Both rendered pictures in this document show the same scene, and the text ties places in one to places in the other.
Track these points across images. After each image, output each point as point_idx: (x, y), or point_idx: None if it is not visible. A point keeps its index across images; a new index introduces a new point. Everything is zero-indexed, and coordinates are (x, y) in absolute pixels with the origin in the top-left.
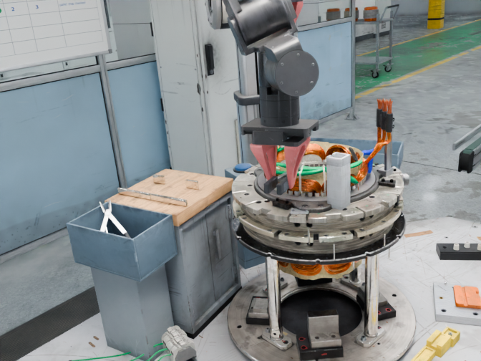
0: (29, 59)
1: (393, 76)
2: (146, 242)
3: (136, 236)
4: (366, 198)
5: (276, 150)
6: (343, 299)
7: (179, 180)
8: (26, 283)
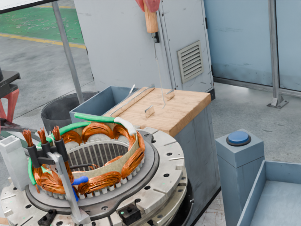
0: None
1: None
2: (79, 120)
3: (72, 111)
4: (26, 202)
5: (11, 103)
6: None
7: (173, 105)
8: None
